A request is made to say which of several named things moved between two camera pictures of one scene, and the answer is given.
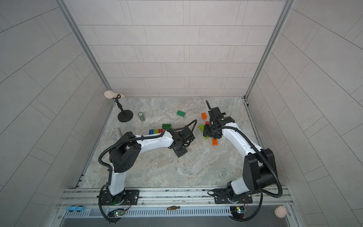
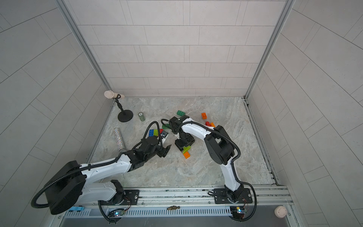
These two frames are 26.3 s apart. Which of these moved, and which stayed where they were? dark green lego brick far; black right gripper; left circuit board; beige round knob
Moved: black right gripper
Stayed: beige round knob; left circuit board; dark green lego brick far
